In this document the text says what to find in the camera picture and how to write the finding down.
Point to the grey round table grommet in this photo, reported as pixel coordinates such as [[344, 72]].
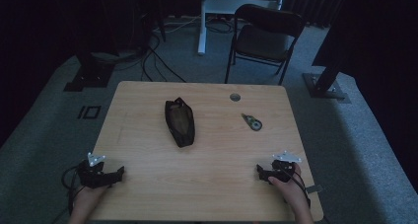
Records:
[[235, 97]]

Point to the black stand with metal base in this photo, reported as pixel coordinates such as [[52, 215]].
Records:
[[323, 86]]

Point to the white desk frame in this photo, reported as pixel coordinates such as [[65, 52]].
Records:
[[204, 20]]

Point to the person's right hand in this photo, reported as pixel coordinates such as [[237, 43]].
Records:
[[291, 191]]

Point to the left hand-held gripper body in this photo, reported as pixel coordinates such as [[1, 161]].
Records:
[[92, 176]]

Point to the black stand base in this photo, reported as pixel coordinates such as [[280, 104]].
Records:
[[90, 74]]

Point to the black pencil case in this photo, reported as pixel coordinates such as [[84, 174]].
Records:
[[180, 123]]

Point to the black folding chair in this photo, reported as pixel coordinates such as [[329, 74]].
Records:
[[263, 41]]

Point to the person's left hand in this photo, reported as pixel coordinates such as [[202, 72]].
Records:
[[88, 196]]

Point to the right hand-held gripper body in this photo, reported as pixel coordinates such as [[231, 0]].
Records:
[[284, 166]]

